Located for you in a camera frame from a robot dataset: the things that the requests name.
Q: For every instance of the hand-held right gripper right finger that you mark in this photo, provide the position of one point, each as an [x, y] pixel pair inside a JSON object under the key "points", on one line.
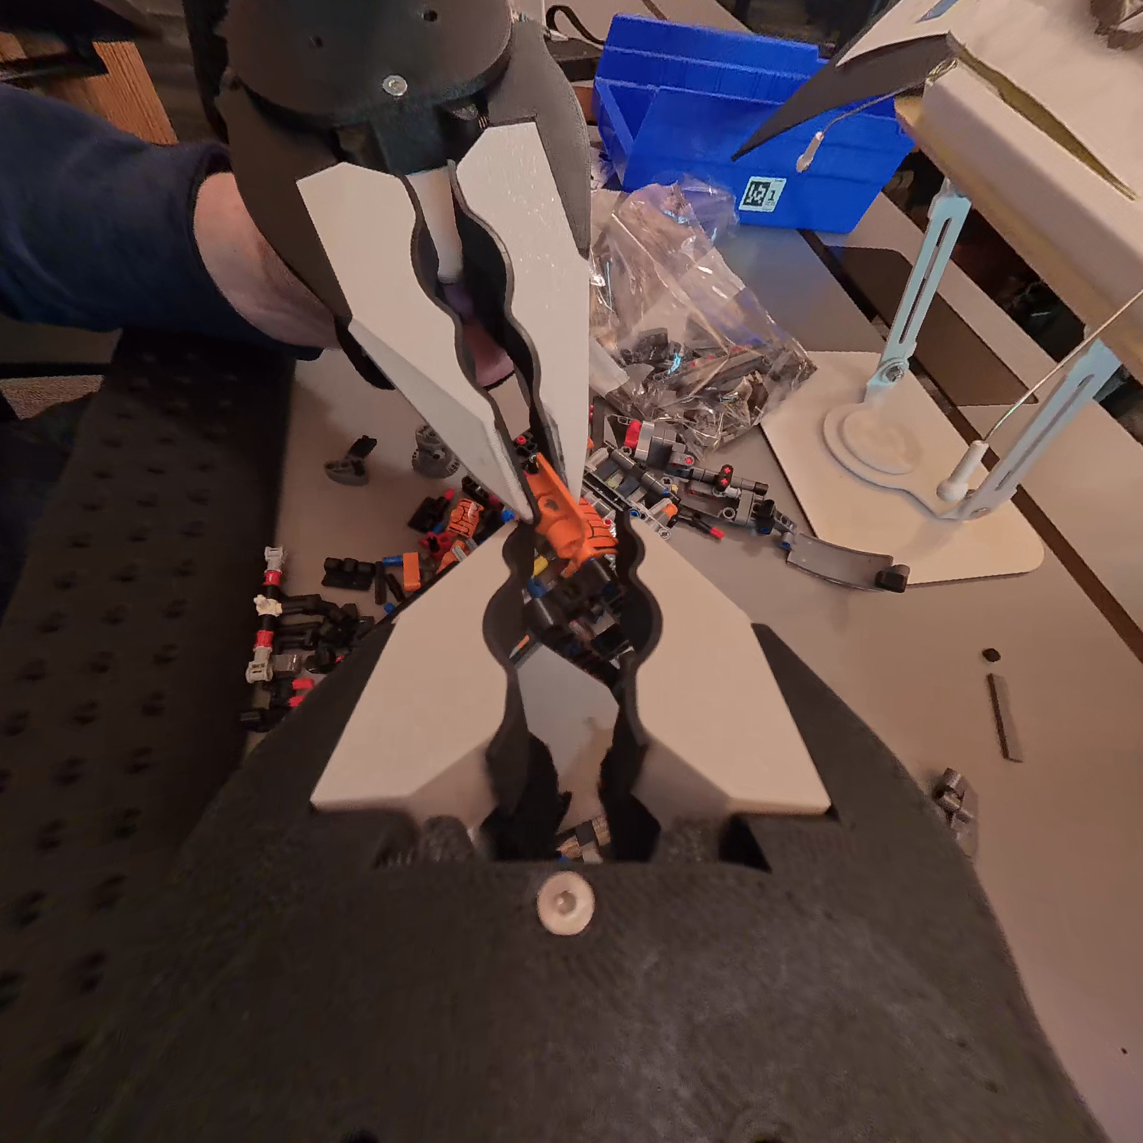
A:
{"points": [[724, 714]]}

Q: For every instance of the grey lego connector beam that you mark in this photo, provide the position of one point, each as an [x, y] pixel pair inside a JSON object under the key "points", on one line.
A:
{"points": [[954, 794]]}

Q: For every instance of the grey lego subassembly with curved panel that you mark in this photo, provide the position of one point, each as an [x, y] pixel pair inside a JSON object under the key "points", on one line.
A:
{"points": [[839, 563]]}

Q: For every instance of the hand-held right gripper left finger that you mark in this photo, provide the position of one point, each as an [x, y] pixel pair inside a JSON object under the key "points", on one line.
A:
{"points": [[411, 714]]}

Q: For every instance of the white book stand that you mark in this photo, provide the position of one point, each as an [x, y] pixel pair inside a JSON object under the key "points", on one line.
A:
{"points": [[893, 535]]}

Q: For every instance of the black lego double connector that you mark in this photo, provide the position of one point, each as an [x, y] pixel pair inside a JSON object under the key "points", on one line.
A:
{"points": [[347, 573]]}

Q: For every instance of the black perforated panel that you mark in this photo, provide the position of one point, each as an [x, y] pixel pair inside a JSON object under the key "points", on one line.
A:
{"points": [[116, 625]]}

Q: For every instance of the dark grey lego tile strip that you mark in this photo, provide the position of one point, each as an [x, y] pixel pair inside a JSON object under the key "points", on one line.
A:
{"points": [[1004, 719]]}

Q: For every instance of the small orange lego beam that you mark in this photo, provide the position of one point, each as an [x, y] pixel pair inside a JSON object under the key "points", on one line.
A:
{"points": [[411, 569]]}

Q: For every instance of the person's left forearm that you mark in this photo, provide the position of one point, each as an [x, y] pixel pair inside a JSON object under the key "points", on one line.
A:
{"points": [[89, 223]]}

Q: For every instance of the lego instruction booklet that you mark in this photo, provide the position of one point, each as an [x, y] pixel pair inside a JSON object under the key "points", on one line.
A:
{"points": [[839, 94]]}

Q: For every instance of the lego car chassis assembly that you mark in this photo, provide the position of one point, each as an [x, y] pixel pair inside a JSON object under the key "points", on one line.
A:
{"points": [[580, 607]]}

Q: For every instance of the clear bag of lego parts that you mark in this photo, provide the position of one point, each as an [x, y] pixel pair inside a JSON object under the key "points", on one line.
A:
{"points": [[696, 375]]}

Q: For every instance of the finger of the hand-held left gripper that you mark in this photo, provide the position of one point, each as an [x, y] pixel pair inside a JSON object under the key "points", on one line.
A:
{"points": [[536, 232], [383, 294]]}

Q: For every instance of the dark grey lego gear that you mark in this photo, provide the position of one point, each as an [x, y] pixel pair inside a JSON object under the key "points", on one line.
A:
{"points": [[428, 450]]}

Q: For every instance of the blue plastic bin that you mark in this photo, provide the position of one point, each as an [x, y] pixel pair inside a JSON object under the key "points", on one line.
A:
{"points": [[714, 125]]}

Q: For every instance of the person's left hand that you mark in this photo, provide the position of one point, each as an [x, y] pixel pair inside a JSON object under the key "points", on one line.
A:
{"points": [[258, 267]]}

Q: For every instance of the black axle with red bushings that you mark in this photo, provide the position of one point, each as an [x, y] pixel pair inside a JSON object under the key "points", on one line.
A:
{"points": [[265, 638]]}

